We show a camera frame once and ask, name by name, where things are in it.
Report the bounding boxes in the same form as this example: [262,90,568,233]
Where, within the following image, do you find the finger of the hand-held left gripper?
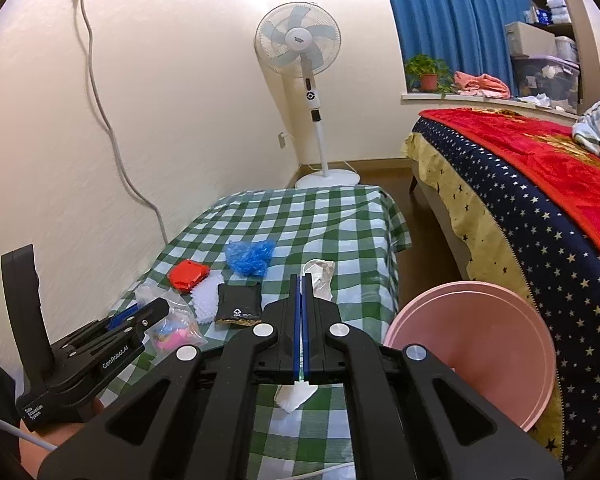
[105,297,171,343]
[60,309,141,348]

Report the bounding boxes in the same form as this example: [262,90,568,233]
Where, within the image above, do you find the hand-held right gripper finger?
[37,274,303,480]
[302,272,566,480]

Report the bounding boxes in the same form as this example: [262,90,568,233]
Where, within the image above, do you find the clear plastic bag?
[135,280,206,351]

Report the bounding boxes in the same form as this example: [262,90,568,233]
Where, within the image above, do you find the white tissue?
[274,258,337,415]

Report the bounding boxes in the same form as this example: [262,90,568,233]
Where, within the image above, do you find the pink plastic bin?
[382,281,557,433]

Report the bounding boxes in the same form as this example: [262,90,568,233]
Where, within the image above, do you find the person's left hand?
[19,397,106,466]

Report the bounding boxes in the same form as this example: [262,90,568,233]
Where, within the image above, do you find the red packet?
[167,260,211,292]

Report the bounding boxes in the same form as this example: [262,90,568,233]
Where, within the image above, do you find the white foam net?
[187,272,226,325]

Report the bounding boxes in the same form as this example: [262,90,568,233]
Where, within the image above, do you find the black gold-edged packet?
[215,282,263,327]

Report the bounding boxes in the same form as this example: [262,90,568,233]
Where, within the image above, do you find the blue plastic bag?
[225,240,277,277]

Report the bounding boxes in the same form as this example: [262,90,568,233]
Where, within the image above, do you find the green checked tablecloth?
[100,185,413,480]

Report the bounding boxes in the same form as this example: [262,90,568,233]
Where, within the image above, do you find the potted green plant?
[404,54,456,95]

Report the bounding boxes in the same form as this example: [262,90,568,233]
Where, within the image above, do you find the white standing fan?
[254,2,362,190]

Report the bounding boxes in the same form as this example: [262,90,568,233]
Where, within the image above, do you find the pink folded cloth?
[452,71,511,100]

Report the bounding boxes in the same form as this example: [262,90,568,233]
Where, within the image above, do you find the blue curtain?
[377,0,531,96]

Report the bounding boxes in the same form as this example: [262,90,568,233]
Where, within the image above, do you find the clear storage box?
[511,54,581,113]

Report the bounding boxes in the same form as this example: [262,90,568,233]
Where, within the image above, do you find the striped blue white cloth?
[571,97,600,168]

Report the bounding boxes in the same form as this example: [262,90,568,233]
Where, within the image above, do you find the grey white box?
[504,21,558,58]

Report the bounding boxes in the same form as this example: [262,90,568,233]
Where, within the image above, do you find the stack of white packs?
[530,0,573,25]

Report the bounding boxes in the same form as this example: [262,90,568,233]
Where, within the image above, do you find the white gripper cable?
[0,412,58,451]

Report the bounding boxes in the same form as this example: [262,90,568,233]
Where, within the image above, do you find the grey wall cable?
[69,0,170,251]

